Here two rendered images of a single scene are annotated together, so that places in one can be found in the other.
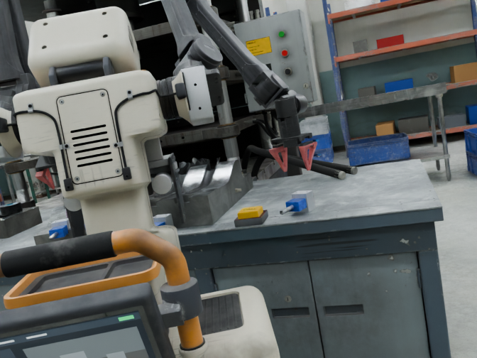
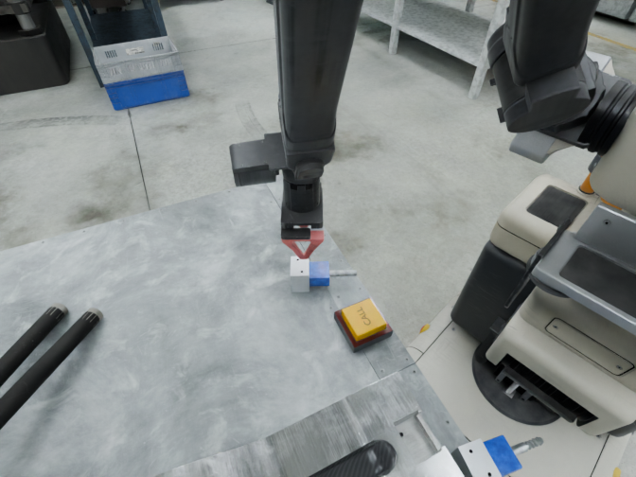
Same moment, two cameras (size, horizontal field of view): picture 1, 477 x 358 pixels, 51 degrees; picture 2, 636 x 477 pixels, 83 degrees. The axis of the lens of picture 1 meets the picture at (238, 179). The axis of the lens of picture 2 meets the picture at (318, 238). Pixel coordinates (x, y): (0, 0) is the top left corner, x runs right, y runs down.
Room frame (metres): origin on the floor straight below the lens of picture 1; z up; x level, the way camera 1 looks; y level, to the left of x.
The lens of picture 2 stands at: (1.65, 0.18, 1.40)
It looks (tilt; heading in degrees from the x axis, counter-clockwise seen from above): 47 degrees down; 228
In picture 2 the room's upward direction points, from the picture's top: straight up
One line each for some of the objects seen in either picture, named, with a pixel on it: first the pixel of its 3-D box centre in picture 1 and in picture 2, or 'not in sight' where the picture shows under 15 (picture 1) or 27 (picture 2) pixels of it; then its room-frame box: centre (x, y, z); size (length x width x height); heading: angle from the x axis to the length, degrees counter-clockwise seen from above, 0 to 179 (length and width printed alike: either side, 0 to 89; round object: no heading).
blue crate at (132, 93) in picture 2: not in sight; (146, 80); (0.69, -3.01, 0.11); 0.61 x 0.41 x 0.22; 163
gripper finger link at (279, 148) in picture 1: (286, 155); (303, 234); (1.39, -0.15, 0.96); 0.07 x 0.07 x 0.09; 49
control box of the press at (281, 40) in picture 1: (294, 177); not in sight; (2.30, -0.26, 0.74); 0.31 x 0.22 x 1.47; 73
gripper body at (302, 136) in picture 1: (289, 129); (302, 191); (1.37, -0.17, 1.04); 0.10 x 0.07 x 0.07; 49
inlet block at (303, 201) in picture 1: (294, 205); (324, 273); (1.35, -0.14, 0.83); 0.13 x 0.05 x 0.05; 139
